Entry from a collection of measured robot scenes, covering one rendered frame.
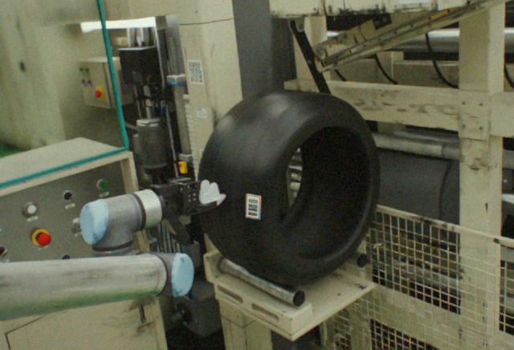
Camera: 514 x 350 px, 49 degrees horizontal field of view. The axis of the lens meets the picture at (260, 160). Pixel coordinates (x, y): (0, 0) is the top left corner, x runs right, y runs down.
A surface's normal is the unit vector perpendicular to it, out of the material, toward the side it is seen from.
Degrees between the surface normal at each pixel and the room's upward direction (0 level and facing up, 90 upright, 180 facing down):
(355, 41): 90
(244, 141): 47
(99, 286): 92
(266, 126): 36
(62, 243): 90
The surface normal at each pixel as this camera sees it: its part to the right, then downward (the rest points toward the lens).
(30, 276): 0.76, -0.58
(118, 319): 0.66, 0.15
